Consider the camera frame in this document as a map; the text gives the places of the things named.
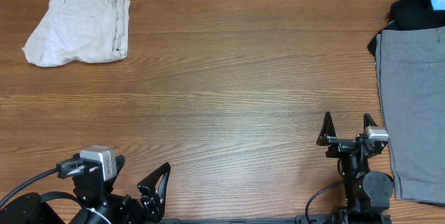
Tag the black garment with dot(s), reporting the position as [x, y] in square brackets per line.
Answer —
[408, 15]

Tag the beige shorts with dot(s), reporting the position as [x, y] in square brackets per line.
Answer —
[89, 31]

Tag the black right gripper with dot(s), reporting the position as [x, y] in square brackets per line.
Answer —
[339, 145]

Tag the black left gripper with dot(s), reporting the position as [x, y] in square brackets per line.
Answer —
[151, 207]

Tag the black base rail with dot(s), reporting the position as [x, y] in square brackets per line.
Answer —
[301, 219]

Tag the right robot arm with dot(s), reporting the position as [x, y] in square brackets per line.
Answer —
[367, 192]

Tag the grey shorts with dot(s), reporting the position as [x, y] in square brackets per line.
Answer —
[410, 72]

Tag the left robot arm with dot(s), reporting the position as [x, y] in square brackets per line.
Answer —
[34, 208]

